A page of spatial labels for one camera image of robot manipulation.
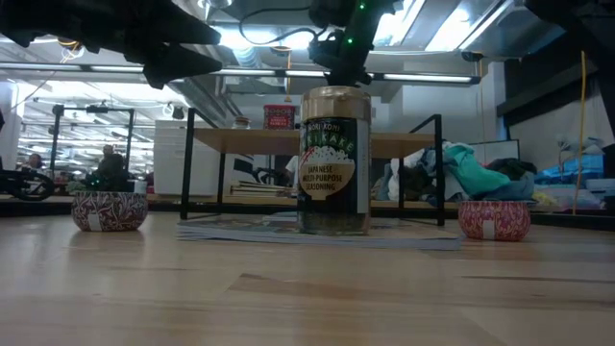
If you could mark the blue plastic bin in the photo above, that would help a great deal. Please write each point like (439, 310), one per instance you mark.
(572, 170)

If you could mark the person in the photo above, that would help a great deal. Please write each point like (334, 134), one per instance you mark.
(291, 168)
(34, 161)
(108, 150)

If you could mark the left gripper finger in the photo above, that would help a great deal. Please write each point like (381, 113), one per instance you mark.
(187, 29)
(173, 65)

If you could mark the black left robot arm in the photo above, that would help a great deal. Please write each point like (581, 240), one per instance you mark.
(24, 19)

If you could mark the black aluminium table frame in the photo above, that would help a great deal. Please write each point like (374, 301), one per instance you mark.
(29, 207)

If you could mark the red-lid smoked paprika tin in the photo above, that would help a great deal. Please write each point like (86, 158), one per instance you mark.
(279, 116)

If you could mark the pile of mixed clothes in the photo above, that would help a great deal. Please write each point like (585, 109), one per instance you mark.
(473, 168)

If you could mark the ceiling light tube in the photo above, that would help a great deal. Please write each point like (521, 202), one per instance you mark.
(427, 77)
(117, 68)
(250, 73)

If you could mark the white crumpled cloth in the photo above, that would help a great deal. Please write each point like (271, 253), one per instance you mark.
(399, 173)

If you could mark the black metal gantry frame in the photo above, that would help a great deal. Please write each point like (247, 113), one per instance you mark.
(56, 139)

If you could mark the left white ball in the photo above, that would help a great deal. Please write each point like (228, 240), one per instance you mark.
(109, 211)

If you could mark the wooden desk shelf black legs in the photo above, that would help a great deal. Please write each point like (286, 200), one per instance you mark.
(250, 141)

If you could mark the stack of flat boards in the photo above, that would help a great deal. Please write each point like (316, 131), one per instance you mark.
(259, 190)

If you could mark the white board panel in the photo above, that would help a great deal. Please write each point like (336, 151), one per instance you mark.
(499, 150)

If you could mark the Acadia national park book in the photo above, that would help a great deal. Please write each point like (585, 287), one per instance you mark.
(240, 233)

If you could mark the ceiling light panel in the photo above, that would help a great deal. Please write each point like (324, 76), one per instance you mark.
(466, 24)

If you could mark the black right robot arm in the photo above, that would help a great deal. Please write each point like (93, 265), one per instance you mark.
(336, 9)

